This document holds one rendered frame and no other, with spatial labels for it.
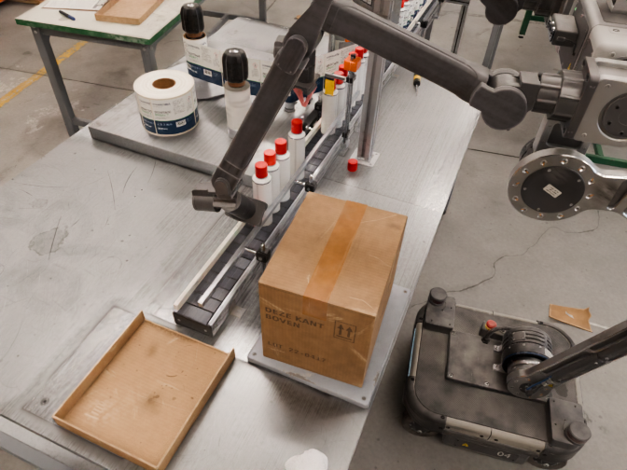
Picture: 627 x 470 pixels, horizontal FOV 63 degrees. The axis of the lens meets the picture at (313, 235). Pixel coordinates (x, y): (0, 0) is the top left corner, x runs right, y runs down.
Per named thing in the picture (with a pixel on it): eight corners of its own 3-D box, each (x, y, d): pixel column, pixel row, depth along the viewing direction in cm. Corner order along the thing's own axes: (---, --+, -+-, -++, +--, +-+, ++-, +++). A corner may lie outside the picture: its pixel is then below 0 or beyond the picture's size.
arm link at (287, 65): (313, 48, 91) (327, 30, 99) (286, 30, 90) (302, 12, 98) (225, 202, 118) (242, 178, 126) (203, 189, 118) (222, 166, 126)
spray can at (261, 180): (259, 213, 150) (257, 156, 135) (275, 218, 148) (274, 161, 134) (251, 224, 146) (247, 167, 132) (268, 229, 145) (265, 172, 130)
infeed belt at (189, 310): (382, 54, 235) (383, 46, 232) (398, 58, 233) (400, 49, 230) (178, 323, 126) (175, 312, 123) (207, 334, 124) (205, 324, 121)
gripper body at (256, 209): (235, 193, 136) (224, 186, 129) (269, 204, 133) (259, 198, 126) (227, 215, 135) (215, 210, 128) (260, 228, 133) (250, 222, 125)
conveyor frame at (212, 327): (379, 56, 236) (380, 46, 233) (401, 61, 233) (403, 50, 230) (174, 323, 127) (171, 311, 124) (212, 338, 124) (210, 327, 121)
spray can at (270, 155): (267, 200, 154) (265, 145, 139) (283, 206, 152) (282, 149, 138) (259, 212, 150) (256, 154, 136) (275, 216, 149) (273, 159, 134)
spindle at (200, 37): (196, 71, 207) (187, -2, 187) (215, 76, 205) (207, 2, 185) (184, 80, 201) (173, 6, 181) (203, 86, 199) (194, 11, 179)
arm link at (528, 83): (550, 86, 86) (547, 75, 90) (489, 76, 88) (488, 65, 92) (532, 134, 92) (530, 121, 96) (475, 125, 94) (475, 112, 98)
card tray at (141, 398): (144, 319, 128) (141, 309, 125) (235, 356, 121) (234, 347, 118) (57, 424, 108) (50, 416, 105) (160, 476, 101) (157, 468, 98)
